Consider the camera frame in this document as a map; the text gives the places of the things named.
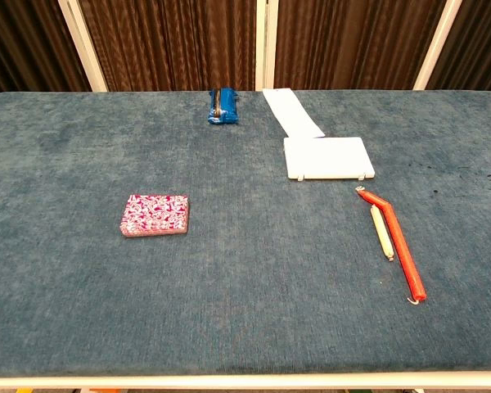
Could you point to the small white card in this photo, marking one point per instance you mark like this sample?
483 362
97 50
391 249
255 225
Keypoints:
155 215

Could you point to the blue felt table mat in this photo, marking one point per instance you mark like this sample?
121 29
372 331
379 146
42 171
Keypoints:
245 286

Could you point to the white rectangular plastic board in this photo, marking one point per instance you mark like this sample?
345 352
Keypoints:
329 157

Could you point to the blue foil snack packet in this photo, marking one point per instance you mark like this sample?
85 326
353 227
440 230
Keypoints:
223 106

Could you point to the white paper strip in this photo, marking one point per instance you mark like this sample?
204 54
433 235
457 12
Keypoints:
292 112

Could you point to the short cream wrapped sausage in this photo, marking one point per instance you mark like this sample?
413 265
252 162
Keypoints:
381 231

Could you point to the brown pleated curtain panel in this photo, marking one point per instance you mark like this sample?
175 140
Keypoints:
352 45
168 45
24 45
478 45

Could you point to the white double partition frame post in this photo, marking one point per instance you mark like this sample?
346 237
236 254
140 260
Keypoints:
266 45

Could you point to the white table frame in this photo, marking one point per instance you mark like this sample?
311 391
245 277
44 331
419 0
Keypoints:
245 380

